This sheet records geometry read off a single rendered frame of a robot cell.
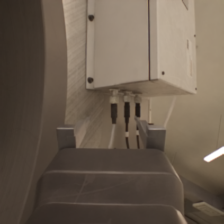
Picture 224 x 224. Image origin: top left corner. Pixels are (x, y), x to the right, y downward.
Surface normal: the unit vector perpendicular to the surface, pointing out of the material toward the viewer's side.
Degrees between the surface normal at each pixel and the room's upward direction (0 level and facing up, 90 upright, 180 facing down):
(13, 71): 140
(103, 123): 90
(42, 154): 90
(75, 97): 90
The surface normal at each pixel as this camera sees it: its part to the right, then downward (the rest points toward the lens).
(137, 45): -0.66, -0.01
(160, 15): 0.75, 0.00
